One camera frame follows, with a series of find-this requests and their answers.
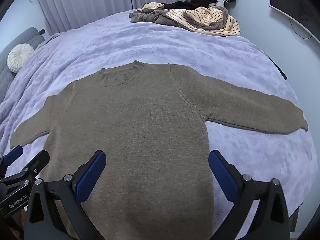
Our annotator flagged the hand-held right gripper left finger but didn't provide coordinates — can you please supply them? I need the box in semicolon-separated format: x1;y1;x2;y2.
24;150;107;240

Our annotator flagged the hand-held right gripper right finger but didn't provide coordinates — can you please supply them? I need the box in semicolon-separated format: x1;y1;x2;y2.
208;150;290;240

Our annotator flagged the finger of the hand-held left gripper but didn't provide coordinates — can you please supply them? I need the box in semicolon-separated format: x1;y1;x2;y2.
21;150;50;182
0;145;24;173

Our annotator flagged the olive brown knit sweater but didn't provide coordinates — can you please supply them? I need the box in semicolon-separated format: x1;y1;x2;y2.
10;60;309;240

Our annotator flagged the round white pleated pillow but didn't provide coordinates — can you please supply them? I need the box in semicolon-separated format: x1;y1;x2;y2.
7;44;34;73

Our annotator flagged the grey quilted headboard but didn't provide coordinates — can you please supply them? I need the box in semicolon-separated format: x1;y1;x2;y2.
0;27;46;103

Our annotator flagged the lilac fleece blanket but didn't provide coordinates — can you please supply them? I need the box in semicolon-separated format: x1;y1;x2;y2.
0;8;313;240

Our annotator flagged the cream striped garment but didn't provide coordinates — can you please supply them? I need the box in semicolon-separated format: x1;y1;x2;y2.
141;2;241;37

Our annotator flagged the grey pleated curtain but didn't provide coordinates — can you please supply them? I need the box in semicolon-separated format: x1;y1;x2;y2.
35;0;200;37

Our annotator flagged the black garment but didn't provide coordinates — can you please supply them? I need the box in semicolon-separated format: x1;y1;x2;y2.
162;1;200;10

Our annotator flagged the black monitor cable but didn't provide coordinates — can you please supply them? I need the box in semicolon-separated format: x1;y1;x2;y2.
289;17;313;40

